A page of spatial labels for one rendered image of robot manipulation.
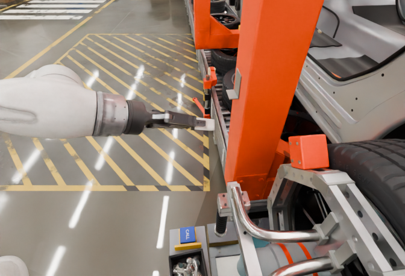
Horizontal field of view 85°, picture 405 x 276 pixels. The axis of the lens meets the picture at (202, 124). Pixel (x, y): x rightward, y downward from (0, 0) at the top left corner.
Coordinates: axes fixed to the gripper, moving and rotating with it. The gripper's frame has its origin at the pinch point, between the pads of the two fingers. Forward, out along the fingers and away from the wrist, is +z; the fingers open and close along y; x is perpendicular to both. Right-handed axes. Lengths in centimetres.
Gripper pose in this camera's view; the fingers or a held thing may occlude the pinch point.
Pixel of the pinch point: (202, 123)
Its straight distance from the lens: 58.4
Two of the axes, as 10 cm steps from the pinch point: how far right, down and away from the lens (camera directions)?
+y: 5.6, -1.0, -8.2
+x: 0.1, -9.9, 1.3
